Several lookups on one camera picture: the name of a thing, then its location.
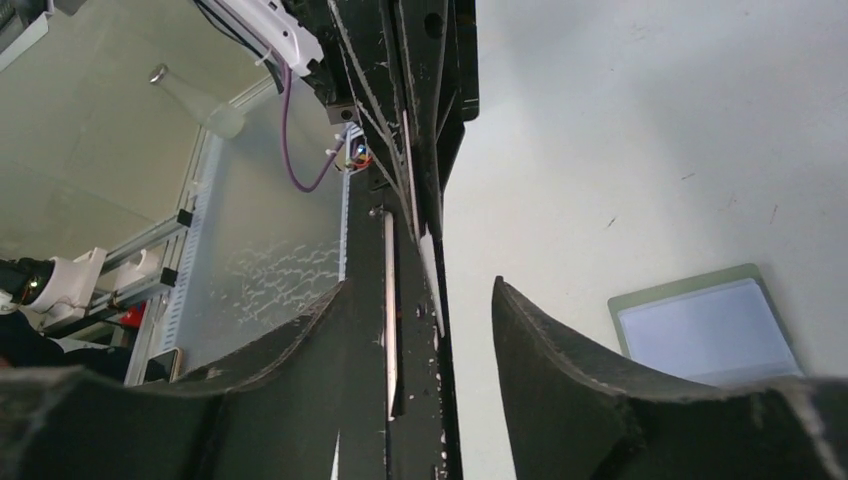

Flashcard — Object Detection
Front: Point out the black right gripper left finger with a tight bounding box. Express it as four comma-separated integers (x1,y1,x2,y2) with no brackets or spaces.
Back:
1,282,350,479

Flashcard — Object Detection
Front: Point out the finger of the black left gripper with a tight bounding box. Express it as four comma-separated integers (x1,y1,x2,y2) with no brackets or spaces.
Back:
395,1,479,240
327,1,422,242

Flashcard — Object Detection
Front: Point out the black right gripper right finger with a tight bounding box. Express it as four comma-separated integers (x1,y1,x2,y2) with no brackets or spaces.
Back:
491,277,847,479

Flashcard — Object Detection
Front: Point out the green leather card holder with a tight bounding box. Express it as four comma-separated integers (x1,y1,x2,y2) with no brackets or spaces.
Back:
607,263,804,387

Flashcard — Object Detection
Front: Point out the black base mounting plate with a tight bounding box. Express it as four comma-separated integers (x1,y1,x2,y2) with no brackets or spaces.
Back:
338,165,464,479

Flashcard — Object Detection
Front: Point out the clear glass bottle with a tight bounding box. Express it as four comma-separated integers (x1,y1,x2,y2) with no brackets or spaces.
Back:
149,63,245,139

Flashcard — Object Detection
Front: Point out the aluminium frame rail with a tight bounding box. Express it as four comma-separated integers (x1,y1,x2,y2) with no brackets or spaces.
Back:
87,129,208,386

